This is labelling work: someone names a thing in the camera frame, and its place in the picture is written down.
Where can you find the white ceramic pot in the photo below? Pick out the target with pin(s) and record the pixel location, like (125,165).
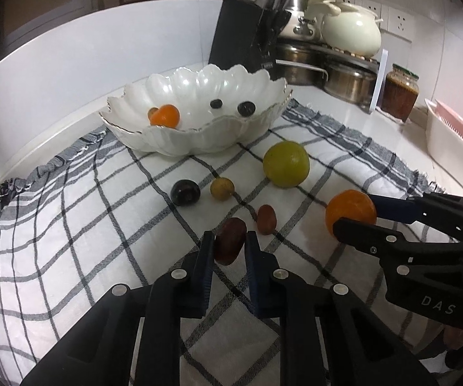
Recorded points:
(350,30)

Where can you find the glass jar of brown sauce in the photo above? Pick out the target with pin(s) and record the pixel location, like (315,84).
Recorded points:
(398,96)

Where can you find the pink plastic colander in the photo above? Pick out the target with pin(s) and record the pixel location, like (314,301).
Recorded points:
(458,124)

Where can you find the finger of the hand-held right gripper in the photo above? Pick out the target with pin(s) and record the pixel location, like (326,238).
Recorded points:
(368,235)
(396,209)

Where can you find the dark purple plum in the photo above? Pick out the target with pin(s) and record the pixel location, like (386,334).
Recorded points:
(185,193)

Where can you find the green round fruit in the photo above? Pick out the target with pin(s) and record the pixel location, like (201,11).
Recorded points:
(285,163)

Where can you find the black knife block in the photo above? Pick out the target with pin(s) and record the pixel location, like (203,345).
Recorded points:
(239,36)

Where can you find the white wall socket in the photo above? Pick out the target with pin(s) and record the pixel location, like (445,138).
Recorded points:
(373,7)
(400,22)

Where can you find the large steel pot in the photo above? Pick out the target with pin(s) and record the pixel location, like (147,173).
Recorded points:
(300,64)

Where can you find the white scalloped bowl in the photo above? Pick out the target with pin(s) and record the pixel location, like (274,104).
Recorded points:
(199,138)

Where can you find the white plastic basin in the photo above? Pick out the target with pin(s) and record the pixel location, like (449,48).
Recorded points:
(440,144)

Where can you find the small brown longan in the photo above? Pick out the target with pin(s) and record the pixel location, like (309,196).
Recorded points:
(222,188)
(152,111)

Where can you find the white pot shelf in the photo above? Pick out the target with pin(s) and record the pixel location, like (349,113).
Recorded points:
(378,84)

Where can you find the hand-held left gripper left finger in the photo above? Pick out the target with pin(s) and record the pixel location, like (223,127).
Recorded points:
(204,267)

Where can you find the orange tangerine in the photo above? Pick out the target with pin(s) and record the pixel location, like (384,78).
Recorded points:
(350,209)
(167,115)

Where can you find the white ceramic spoon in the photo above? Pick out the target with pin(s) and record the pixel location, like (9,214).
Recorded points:
(328,2)

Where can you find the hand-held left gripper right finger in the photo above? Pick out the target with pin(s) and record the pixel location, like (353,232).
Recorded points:
(255,275)

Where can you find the person's right hand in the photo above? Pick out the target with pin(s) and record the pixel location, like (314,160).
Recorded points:
(454,337)

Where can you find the small red jujube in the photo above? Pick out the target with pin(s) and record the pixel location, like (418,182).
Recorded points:
(266,218)

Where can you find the black white checkered cloth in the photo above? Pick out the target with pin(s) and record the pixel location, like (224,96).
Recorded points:
(74,249)

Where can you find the steel pot with glass lid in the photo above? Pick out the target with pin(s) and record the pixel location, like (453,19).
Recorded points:
(300,12)

